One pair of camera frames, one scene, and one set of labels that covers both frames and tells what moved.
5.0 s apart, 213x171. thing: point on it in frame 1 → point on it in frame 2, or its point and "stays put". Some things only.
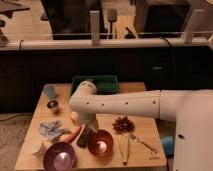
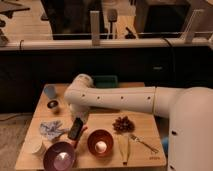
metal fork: (139, 139) stays put
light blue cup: (50, 91) stays put
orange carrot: (72, 135) → (84, 128)
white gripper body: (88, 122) → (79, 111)
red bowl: (100, 142) stays put
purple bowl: (59, 156) stays put
